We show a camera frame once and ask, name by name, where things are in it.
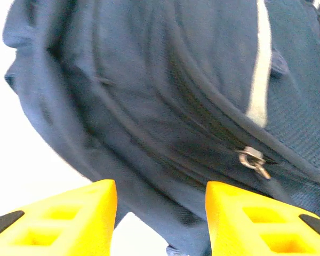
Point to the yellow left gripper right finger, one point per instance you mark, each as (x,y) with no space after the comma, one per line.
(256,226)

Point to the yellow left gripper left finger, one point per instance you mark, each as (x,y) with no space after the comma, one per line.
(56,221)

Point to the navy blue backpack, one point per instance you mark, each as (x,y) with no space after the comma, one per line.
(149,93)

